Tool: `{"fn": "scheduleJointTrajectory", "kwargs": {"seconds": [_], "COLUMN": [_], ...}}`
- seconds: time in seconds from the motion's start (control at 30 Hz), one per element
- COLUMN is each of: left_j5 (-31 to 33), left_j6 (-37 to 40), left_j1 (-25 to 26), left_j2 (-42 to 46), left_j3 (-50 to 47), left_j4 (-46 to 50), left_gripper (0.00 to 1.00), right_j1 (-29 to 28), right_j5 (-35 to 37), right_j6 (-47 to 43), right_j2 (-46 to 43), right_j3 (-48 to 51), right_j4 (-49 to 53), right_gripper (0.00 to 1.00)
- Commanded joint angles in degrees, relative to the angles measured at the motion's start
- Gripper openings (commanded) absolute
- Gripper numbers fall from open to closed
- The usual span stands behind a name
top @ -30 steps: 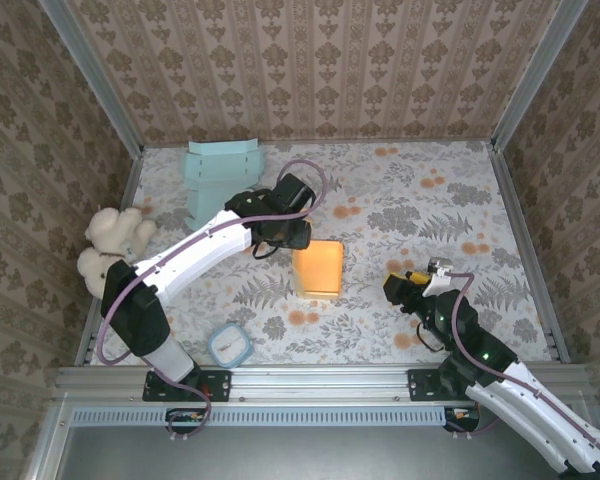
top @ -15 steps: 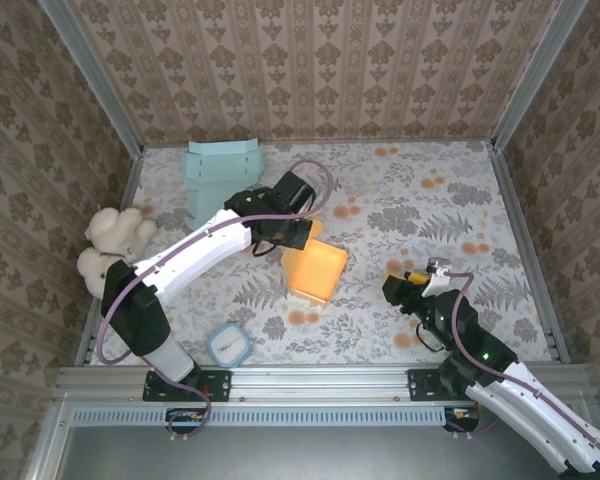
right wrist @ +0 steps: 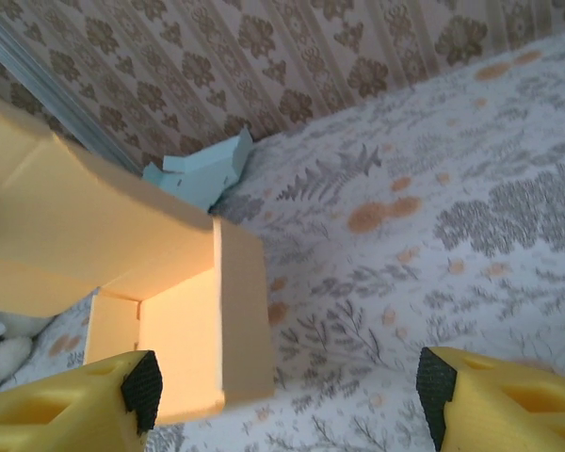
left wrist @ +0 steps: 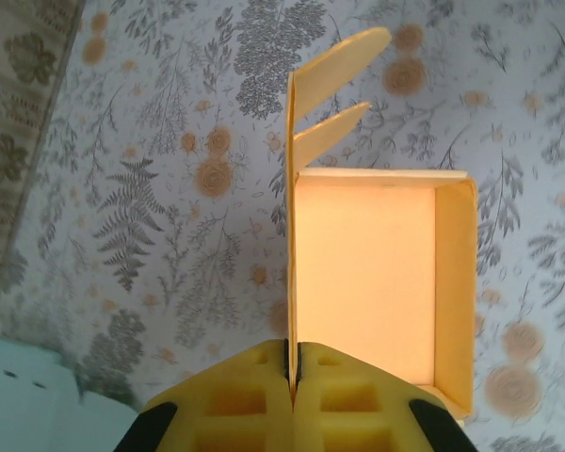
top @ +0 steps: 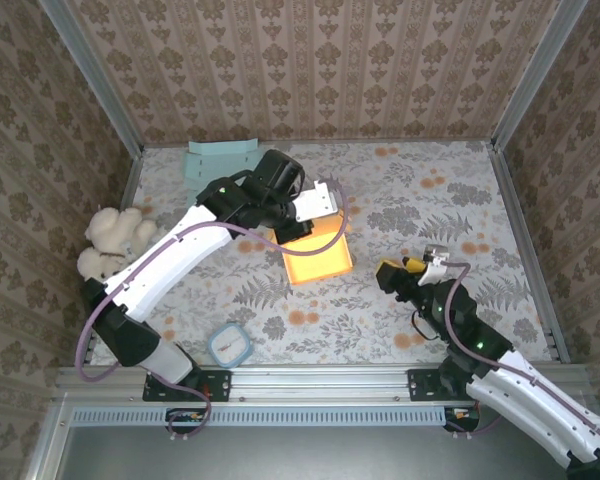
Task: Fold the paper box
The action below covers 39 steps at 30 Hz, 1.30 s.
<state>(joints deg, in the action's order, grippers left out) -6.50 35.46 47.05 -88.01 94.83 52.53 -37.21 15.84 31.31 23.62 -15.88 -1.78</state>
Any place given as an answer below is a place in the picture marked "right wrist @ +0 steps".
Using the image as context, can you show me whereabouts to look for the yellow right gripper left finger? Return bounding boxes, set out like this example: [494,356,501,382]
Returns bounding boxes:
[0,349,165,452]

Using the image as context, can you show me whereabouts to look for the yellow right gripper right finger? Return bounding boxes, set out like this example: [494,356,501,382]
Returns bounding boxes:
[416,346,565,452]

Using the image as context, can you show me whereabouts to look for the yellow paper box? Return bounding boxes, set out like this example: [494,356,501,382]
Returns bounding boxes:
[0,91,277,428]

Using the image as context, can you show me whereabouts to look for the light blue paper box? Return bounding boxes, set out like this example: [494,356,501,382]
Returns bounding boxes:
[142,127,254,211]

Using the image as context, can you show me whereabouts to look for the white teddy bear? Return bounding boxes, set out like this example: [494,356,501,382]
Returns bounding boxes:
[0,308,46,396]

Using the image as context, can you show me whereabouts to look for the floral patterned table cover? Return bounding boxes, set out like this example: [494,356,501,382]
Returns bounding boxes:
[25,25,565,452]

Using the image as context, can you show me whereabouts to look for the aluminium frame post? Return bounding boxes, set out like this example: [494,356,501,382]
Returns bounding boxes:
[0,8,142,178]

